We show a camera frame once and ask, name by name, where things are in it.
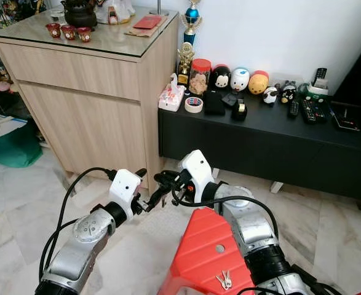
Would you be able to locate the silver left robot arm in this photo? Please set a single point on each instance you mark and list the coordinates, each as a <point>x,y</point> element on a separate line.
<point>82,236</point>

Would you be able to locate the clear jar red lid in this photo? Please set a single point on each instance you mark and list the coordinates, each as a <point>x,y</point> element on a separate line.
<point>200,75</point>

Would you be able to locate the black tape dispenser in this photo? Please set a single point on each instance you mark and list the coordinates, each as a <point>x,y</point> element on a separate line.
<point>239,109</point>

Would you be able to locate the light wood cabinet glass top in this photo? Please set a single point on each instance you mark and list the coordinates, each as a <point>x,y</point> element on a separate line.
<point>75,101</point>

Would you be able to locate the black television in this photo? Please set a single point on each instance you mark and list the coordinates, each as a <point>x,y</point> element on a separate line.
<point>358,74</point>

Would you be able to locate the small silver keys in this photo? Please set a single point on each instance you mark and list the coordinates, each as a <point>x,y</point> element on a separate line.
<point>224,281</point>

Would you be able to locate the blue and gold trophy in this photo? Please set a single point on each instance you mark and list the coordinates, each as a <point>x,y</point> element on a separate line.
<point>191,17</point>

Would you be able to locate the yellow round plush toy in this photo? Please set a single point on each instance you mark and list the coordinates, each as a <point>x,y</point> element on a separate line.
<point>258,82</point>

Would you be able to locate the small black box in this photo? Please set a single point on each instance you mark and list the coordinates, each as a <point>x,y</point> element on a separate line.
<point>229,98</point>

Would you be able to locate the small panda figure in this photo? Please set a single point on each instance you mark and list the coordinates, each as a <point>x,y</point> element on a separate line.
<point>270,94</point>

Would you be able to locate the small black white figure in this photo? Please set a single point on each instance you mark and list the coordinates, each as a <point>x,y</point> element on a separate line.
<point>288,92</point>

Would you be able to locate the dark teapot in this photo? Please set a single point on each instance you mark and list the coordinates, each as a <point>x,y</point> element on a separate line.
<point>80,12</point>

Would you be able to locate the white tape roll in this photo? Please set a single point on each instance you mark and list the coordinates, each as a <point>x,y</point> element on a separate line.
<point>194,104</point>

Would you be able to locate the red packet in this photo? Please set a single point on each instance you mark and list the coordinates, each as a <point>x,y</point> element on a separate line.
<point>147,23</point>

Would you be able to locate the red plastic stool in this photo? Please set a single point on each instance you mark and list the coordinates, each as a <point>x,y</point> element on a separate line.
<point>205,246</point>

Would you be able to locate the wide black remote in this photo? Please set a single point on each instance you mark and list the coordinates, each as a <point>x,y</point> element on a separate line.
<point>312,111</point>

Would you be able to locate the black pouch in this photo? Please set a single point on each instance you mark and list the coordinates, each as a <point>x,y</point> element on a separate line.
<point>213,102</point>

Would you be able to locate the slim black remote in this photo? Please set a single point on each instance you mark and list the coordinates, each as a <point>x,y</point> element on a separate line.
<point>294,108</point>

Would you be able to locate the white round plush toy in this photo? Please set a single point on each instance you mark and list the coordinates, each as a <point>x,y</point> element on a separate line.
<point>239,78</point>

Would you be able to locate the small red cup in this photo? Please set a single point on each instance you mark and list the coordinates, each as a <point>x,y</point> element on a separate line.
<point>53,29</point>
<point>68,32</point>
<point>83,34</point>

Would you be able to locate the metal lamp base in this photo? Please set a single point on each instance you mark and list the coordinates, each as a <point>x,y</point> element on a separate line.
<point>157,9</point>

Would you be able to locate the green bag with papers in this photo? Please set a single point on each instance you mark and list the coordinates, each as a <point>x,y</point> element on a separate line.
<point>11,144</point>

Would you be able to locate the small gold trophy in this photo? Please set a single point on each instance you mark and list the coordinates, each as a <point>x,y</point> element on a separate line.
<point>185,59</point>

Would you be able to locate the pink white tissue box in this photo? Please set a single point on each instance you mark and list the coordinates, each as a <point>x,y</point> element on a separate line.
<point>171,96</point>

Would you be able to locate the dark low TV cabinet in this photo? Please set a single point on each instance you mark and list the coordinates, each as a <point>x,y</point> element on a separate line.
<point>260,144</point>

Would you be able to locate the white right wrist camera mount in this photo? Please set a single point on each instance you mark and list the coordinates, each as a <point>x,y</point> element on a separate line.
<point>198,173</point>

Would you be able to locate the black flat box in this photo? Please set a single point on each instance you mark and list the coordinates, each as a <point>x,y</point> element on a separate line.
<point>347,117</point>

